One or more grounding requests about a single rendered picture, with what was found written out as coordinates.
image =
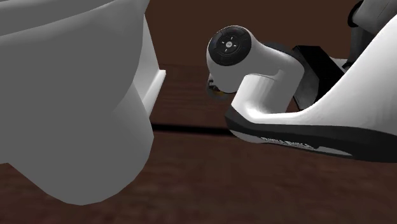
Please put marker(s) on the black robot stand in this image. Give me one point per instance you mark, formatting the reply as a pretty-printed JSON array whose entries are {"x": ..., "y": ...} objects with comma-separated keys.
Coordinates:
[{"x": 319, "y": 71}]

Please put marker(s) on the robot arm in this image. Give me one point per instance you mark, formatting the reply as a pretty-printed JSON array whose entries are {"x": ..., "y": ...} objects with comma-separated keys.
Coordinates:
[{"x": 347, "y": 102}]

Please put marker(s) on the white toilet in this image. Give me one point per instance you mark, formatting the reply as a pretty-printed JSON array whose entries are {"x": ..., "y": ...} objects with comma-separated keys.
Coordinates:
[{"x": 71, "y": 99}]

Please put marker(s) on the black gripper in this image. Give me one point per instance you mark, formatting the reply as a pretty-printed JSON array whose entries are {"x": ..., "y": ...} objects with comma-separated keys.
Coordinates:
[{"x": 212, "y": 89}]

